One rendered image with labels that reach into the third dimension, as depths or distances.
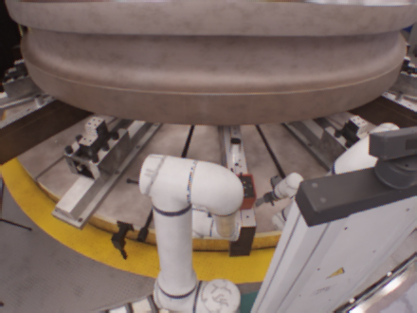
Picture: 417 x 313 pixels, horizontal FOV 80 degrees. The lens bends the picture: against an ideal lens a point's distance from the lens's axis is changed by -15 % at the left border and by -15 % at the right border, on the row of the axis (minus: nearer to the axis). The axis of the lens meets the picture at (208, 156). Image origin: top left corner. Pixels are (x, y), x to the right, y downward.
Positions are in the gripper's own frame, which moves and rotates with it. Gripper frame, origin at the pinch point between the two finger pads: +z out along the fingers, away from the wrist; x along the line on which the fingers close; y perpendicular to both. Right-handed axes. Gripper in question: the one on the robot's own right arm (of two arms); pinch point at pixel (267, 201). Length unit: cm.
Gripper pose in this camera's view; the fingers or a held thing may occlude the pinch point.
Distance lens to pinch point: 171.1
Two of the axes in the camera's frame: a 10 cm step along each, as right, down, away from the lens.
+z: -2.4, 4.3, 8.7
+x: 9.3, -1.6, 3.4
